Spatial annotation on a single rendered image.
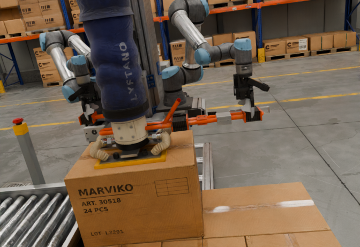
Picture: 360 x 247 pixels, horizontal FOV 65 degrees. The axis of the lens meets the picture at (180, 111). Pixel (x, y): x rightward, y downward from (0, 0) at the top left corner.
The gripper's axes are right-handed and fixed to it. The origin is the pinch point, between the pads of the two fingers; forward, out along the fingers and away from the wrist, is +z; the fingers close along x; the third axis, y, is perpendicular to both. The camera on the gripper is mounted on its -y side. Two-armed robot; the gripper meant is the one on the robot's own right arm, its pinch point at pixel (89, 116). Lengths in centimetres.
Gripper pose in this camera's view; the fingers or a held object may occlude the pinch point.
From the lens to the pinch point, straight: 175.9
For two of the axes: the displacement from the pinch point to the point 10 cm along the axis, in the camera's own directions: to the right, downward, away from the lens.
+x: 0.2, -3.1, 9.5
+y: 9.9, -1.3, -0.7
